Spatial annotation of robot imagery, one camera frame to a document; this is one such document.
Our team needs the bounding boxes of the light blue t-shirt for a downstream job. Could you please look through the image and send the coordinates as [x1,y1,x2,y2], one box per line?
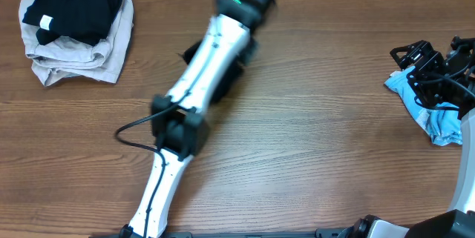
[384,65,465,147]

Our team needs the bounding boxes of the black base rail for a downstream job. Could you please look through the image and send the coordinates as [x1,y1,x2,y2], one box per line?
[88,225,419,238]

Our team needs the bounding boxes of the folded beige garment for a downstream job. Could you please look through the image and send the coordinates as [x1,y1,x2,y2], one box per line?
[20,0,134,87]

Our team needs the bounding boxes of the black t-shirt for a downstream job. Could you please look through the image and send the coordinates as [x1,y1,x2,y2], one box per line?
[180,36,259,105]

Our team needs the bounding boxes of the folded black garment on stack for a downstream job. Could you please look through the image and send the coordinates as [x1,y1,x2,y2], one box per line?
[22,0,122,46]

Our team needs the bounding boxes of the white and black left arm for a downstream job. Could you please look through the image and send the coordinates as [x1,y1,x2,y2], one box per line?
[114,0,275,237]

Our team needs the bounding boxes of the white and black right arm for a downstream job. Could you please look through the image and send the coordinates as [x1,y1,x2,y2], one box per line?
[336,36,474,238]

